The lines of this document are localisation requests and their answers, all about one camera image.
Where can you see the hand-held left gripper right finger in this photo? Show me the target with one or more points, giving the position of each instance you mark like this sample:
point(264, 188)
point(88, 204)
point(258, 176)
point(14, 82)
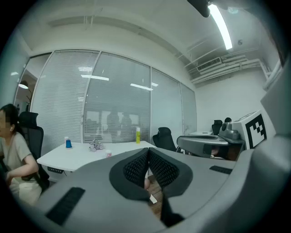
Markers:
point(182, 166)

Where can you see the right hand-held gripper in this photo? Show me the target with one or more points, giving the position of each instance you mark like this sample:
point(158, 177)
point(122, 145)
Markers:
point(244, 132)

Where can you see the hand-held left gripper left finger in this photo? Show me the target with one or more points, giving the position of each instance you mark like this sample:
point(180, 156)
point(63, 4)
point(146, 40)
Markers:
point(95, 186)

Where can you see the pink cotton swab container lid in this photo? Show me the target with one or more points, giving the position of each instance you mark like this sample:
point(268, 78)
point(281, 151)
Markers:
point(147, 183)

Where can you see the white office desk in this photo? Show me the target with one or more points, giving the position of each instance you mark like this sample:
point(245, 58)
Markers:
point(86, 157)
point(201, 133)

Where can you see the black mesh office chair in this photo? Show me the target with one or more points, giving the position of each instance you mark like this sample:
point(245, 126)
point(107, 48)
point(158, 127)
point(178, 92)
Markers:
point(216, 127)
point(164, 138)
point(34, 136)

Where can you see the small white pink cup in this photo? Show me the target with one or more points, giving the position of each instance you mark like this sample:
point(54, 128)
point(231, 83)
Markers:
point(108, 154)

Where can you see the crumpled grey wrapper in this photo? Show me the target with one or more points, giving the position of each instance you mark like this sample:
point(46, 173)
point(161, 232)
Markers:
point(96, 146)

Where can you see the blue cup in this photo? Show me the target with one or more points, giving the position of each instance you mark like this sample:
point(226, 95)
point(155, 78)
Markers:
point(68, 143)

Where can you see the yellow-green bottle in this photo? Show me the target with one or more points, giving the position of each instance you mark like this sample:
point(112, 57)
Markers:
point(138, 136)

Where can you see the white air vent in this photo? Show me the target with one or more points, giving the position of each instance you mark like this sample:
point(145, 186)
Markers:
point(208, 64)

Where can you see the white ceiling pipes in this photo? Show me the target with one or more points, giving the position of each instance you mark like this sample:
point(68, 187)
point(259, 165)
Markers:
point(227, 68)

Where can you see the black coat stand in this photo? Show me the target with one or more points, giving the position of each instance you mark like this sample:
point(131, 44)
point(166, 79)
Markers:
point(28, 100)

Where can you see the ceiling tube light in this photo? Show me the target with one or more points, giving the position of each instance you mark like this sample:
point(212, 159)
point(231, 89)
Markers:
point(221, 27)

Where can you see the black pendant lamp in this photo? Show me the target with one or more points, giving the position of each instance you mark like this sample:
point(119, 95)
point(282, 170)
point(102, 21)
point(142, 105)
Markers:
point(23, 85)

